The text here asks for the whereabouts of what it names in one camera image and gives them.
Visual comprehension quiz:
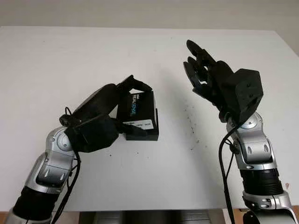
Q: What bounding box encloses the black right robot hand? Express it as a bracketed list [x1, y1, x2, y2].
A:
[183, 39, 239, 122]

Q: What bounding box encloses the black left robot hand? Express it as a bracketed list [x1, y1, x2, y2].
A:
[69, 74, 154, 139]

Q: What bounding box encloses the black RealSense box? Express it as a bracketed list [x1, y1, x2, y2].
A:
[116, 90, 157, 132]

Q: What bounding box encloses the dark grey robot torso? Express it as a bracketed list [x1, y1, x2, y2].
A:
[79, 210, 223, 224]

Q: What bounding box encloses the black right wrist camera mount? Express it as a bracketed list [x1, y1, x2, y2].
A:
[225, 68, 265, 124]

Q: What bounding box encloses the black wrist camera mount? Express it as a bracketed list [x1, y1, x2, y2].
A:
[64, 113, 120, 154]
[225, 68, 265, 124]

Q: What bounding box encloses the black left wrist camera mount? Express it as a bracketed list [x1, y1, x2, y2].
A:
[64, 113, 120, 154]

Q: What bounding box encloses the black camera box base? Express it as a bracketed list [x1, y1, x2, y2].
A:
[125, 108, 160, 142]

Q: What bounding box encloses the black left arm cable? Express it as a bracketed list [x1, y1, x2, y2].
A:
[50, 106, 83, 224]

